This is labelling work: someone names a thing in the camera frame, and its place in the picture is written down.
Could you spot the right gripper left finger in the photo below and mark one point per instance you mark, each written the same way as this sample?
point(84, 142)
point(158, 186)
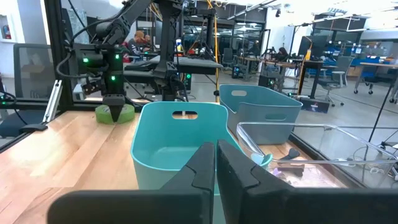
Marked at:
point(155, 205)

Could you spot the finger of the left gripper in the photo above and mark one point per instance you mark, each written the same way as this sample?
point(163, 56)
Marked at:
point(115, 110)

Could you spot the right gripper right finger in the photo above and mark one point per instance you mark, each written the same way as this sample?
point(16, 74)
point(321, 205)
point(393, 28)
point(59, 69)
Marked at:
point(280, 205)

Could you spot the green tape roll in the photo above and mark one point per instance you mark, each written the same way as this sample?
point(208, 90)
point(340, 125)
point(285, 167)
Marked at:
point(102, 115)

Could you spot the purple staple remover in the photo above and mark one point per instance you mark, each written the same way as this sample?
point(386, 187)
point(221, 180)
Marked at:
point(275, 171)

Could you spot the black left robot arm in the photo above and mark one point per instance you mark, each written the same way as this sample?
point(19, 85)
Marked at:
point(124, 18)

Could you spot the person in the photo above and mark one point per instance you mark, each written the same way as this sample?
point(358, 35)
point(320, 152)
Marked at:
point(136, 43)
point(283, 53)

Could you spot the bright teal plastic bin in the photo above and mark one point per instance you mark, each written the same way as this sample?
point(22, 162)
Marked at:
point(168, 149)

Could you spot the silver aluminium bar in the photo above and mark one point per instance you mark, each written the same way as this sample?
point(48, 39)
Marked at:
point(53, 99)

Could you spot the clear plastic bin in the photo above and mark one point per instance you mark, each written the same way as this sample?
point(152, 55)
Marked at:
point(311, 146)

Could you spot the black mesh chair back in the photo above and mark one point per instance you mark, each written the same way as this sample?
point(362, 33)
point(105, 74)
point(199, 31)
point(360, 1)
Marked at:
point(31, 71)

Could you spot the black desk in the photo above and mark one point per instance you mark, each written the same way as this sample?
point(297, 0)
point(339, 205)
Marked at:
point(199, 63)

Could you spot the blue-grey plastic bin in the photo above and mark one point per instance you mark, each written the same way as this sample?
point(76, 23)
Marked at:
point(264, 105)

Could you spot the black floor box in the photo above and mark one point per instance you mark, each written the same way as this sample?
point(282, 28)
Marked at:
point(314, 105)

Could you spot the black tripod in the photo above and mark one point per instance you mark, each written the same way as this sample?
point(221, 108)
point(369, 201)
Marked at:
point(381, 113)

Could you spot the grey office chair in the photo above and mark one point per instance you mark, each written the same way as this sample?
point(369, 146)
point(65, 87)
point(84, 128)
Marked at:
point(337, 77)

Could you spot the black monitor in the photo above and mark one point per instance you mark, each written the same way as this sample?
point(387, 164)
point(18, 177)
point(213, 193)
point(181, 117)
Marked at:
point(314, 46)

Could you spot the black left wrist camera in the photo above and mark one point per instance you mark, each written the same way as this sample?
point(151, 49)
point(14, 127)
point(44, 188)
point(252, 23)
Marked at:
point(91, 87)

